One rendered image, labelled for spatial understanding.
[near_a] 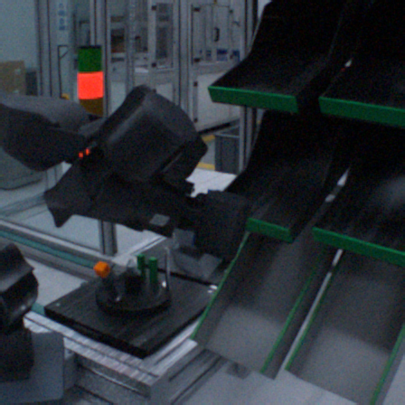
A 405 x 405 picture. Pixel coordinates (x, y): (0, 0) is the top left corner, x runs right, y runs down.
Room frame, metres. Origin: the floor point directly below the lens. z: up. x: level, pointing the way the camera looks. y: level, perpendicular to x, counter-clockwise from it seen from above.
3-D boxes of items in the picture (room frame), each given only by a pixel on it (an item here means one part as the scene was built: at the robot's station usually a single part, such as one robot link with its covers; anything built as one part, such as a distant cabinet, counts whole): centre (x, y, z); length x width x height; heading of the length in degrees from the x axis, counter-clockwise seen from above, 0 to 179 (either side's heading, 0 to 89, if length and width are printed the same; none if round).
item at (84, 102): (1.05, 0.22, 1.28); 0.05 x 0.05 x 0.05
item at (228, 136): (2.92, -0.44, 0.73); 0.62 x 0.42 x 0.23; 58
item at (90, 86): (1.05, 0.22, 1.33); 0.05 x 0.05 x 0.05
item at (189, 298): (0.85, 0.12, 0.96); 0.24 x 0.24 x 0.02; 58
